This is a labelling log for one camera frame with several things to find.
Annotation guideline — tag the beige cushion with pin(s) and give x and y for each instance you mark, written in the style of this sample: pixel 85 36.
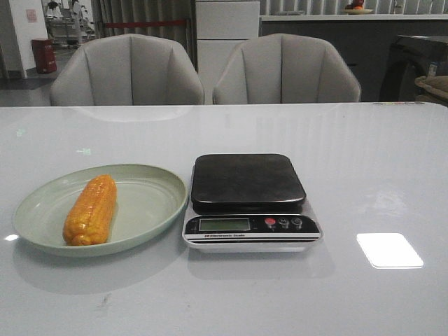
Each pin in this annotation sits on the beige cushion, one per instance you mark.
pixel 432 89

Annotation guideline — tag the left grey upholstered chair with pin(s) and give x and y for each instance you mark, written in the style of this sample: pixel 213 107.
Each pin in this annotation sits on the left grey upholstered chair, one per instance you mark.
pixel 127 70

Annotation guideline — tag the dark grey counter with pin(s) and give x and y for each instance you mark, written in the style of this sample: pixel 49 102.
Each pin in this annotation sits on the dark grey counter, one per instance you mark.
pixel 363 41

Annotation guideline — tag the red trash bin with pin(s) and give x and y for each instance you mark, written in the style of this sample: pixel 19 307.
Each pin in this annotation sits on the red trash bin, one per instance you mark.
pixel 44 56

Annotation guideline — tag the fruit bowl on counter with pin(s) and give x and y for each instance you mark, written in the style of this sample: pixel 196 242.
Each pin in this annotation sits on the fruit bowl on counter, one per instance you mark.
pixel 356 7

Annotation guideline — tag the orange corn cob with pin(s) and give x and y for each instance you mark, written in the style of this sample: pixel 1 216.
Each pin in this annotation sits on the orange corn cob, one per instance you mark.
pixel 89 220

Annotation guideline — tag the grey upholstered chair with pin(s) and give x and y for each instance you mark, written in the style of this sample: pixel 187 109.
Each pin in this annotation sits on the grey upholstered chair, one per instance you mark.
pixel 285 69
pixel 127 70

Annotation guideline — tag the right grey upholstered chair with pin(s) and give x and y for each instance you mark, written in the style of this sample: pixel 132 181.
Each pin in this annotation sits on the right grey upholstered chair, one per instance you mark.
pixel 285 69

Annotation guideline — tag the silver black kitchen scale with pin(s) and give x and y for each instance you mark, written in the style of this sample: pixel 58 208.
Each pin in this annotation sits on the silver black kitchen scale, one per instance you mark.
pixel 248 202

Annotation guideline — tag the dark appliance at right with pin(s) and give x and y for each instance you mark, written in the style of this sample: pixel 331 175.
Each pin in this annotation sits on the dark appliance at right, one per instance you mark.
pixel 411 57

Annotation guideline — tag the pale green plate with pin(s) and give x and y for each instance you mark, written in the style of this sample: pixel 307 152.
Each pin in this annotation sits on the pale green plate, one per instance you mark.
pixel 150 199

